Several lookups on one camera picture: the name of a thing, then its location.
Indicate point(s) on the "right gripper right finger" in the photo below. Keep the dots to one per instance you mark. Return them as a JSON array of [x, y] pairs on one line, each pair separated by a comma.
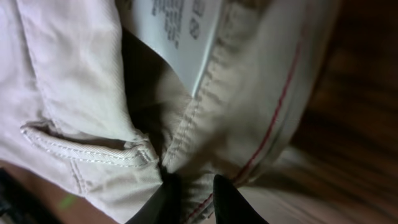
[[230, 206]]

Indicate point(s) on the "beige cotton shorts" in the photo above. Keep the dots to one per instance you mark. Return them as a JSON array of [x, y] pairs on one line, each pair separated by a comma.
[[104, 98]]

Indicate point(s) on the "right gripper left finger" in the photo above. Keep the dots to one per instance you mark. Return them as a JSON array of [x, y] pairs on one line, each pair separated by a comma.
[[164, 206]]

